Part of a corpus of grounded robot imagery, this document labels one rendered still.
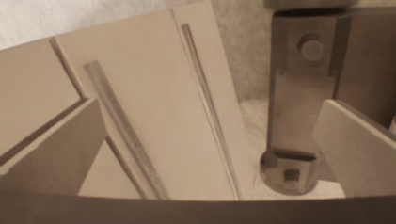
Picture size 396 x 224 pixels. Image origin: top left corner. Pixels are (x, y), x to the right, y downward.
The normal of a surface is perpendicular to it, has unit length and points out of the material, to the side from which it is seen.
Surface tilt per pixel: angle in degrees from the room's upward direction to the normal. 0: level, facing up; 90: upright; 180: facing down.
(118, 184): 90
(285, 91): 0
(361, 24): 0
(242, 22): 0
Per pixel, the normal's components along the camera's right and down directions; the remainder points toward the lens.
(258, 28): -0.36, 0.50
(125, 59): 0.88, -0.09
